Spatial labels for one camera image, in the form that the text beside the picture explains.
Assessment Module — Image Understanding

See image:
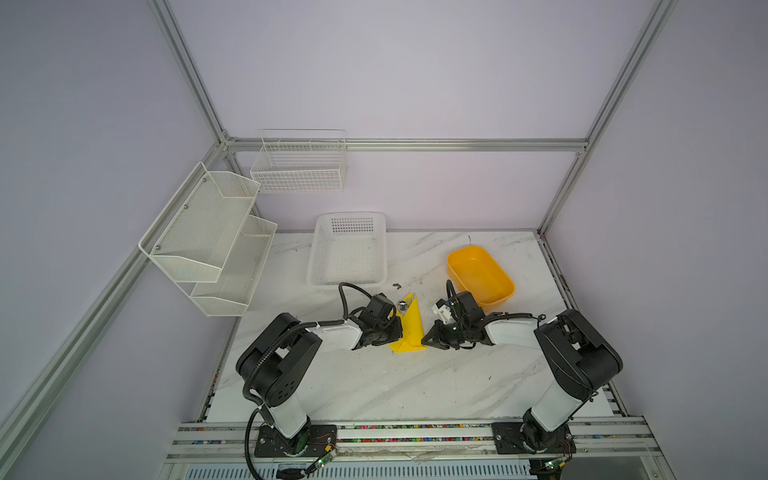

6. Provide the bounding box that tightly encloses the yellow plastic tub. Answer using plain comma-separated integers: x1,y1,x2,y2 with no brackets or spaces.
446,245,516,311

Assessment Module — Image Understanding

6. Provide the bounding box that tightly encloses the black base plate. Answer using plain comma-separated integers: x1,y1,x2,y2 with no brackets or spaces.
253,424,338,458
491,421,576,455

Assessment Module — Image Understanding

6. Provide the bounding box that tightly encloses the left black corrugated cable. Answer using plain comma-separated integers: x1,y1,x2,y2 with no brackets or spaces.
242,281,374,480

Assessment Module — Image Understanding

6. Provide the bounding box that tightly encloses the aluminium front rail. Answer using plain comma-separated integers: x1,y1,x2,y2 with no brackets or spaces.
164,416,662,463

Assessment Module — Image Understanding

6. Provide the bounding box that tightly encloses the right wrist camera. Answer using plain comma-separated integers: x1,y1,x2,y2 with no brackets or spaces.
432,299,454,324

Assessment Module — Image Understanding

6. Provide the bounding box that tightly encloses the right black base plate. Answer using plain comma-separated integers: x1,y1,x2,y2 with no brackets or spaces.
491,421,576,455

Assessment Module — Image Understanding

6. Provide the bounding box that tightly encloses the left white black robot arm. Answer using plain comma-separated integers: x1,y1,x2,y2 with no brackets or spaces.
236,294,403,441

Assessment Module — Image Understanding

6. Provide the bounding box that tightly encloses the white plastic perforated basket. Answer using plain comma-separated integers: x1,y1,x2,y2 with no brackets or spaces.
306,212,388,288

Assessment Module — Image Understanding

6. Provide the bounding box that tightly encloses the lower white mesh shelf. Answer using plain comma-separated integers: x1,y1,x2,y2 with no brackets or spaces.
191,215,278,317

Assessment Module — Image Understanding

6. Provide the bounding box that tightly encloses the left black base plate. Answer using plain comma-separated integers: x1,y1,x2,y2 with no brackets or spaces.
253,424,338,458

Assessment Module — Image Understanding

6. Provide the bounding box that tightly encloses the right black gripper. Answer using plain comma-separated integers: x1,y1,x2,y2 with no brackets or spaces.
419,320,469,349

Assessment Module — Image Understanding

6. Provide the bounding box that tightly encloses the white wire wall basket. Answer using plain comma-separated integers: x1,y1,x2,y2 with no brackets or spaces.
250,129,348,194

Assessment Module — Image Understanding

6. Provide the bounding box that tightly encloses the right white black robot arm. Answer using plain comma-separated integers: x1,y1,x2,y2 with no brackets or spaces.
421,292,623,453

